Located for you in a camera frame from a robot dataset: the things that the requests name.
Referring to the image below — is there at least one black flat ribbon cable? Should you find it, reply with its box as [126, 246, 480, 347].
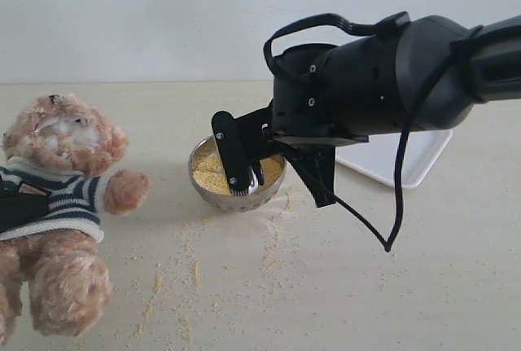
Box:
[262, 11, 410, 79]

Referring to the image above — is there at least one black round cable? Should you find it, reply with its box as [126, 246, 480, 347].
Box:
[280, 24, 485, 252]

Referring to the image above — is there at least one tan teddy bear striped sweater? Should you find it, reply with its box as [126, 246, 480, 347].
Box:
[1, 94, 151, 344]

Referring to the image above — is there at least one steel bowl of millet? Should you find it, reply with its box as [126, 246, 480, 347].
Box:
[187, 134, 288, 213]

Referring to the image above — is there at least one white rectangular plastic tray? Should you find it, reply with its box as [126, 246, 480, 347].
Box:
[336, 129, 453, 189]

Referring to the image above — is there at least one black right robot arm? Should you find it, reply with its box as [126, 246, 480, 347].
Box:
[211, 11, 520, 207]

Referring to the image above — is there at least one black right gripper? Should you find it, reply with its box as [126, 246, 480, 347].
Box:
[211, 43, 403, 208]

